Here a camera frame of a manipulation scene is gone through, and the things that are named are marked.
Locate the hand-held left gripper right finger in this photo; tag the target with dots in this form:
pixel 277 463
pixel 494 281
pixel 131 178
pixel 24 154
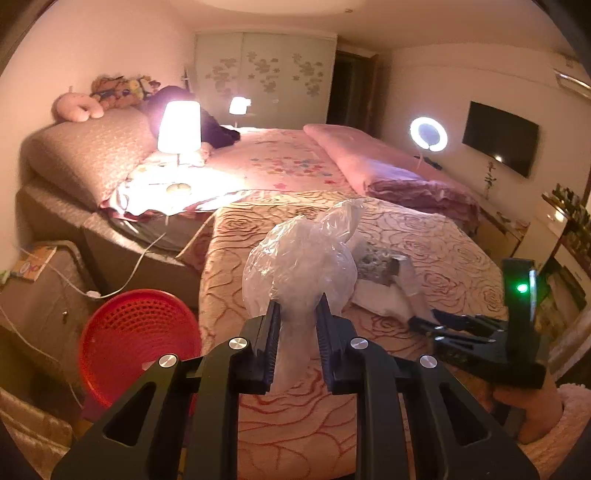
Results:
pixel 323 341

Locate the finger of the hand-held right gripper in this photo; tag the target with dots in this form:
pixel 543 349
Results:
pixel 457 336
pixel 480 322

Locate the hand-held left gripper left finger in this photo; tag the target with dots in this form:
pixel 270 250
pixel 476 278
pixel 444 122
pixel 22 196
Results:
pixel 276 341

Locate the clear plastic bag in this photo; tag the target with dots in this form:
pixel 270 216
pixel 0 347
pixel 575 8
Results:
pixel 300 258

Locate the red plastic basket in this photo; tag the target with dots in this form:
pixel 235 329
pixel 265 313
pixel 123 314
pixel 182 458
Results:
pixel 134 332

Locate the person's right forearm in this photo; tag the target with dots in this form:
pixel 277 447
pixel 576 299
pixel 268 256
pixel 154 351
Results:
pixel 572 415

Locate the person's right hand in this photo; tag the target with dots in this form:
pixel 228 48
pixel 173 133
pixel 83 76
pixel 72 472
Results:
pixel 538 410

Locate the rose patterned blanket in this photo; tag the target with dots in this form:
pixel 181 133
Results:
pixel 452 258

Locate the low television cabinet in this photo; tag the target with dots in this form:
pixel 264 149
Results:
pixel 501 230

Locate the cluttered white shelf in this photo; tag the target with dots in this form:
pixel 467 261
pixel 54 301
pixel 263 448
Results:
pixel 565 240

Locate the artificial flower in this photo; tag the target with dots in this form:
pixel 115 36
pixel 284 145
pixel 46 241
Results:
pixel 489 177

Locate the grey fitted sheet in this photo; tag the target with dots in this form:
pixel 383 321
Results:
pixel 152 230

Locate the pink floral bedsheet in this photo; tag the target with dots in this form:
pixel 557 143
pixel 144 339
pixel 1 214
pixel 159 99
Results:
pixel 277 161

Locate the folded pink duvet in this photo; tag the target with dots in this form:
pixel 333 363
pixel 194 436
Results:
pixel 369 157

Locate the dark purple pillow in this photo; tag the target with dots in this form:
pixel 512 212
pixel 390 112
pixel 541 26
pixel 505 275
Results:
pixel 217 131

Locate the lit table lamp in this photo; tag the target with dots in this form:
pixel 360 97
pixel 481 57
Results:
pixel 179 127

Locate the small lit lamp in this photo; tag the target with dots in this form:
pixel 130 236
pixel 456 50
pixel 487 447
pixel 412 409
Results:
pixel 238 106

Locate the brown nightstand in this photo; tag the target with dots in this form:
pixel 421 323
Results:
pixel 37 314

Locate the floral sliding wardrobe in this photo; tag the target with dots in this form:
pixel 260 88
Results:
pixel 277 92

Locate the dark wooden door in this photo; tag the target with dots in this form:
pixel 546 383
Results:
pixel 355 92

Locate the colourful book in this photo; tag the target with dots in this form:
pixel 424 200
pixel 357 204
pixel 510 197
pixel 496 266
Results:
pixel 34 264

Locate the golden patterned cloth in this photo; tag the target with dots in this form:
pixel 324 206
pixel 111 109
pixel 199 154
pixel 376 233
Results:
pixel 32 429

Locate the brown headboard cushion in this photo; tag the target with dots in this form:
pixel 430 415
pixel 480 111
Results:
pixel 87 152

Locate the small green object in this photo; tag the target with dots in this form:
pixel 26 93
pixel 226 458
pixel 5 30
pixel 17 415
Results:
pixel 4 277

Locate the colourful plush toy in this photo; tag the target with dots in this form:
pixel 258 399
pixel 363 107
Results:
pixel 145 86

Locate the brown teddy bear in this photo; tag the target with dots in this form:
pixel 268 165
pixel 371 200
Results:
pixel 113 92

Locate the pink plush toy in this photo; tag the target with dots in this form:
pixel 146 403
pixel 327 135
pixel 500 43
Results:
pixel 74 106

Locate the wall television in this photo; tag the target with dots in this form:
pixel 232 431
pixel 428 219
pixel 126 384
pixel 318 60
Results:
pixel 501 136

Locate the brown upholstered bed frame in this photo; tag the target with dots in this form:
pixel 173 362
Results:
pixel 60 217

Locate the wall air conditioner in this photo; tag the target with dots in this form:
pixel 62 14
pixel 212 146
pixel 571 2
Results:
pixel 572 78

